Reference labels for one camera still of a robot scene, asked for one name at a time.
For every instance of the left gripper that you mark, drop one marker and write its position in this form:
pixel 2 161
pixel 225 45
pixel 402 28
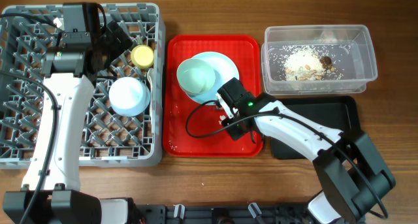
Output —
pixel 117 48

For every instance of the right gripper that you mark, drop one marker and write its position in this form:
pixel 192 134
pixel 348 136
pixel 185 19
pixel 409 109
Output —
pixel 234 132

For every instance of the yellow plastic cup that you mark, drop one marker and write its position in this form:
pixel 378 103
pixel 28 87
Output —
pixel 142 56

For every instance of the green bowl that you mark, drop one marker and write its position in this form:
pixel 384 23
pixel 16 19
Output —
pixel 195 76

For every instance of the food leftovers rice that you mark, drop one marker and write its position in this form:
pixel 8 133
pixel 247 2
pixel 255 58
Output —
pixel 308 62

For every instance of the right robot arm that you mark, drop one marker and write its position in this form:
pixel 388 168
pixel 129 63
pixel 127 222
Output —
pixel 352 173

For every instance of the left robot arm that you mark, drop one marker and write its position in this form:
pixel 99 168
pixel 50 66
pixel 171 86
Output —
pixel 50 191

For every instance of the grey dishwasher rack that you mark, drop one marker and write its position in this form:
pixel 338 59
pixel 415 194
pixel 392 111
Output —
pixel 108 139

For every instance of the crumpled white tissue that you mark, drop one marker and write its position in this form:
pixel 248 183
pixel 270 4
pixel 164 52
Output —
pixel 221 118

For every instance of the red plastic tray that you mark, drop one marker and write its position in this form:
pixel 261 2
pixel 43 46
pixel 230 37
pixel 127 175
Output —
pixel 182 115

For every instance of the light blue plate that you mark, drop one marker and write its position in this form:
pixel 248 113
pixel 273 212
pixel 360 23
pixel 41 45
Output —
pixel 224 68

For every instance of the clear plastic bin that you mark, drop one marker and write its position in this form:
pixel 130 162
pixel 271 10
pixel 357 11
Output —
pixel 362 70

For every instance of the black plastic tray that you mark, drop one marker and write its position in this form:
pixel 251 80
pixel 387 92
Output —
pixel 338 112

